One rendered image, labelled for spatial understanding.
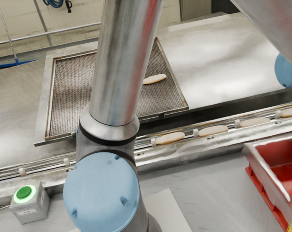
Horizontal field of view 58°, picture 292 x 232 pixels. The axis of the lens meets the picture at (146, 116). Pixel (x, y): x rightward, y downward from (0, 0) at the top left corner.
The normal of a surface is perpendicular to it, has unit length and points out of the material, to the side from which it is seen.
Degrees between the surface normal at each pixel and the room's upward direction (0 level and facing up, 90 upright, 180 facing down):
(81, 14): 90
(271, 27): 125
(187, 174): 0
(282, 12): 109
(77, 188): 11
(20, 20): 90
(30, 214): 90
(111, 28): 78
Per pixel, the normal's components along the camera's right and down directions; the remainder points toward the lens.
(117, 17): -0.40, 0.46
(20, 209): 0.17, 0.56
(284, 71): -0.98, 0.21
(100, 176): -0.15, -0.67
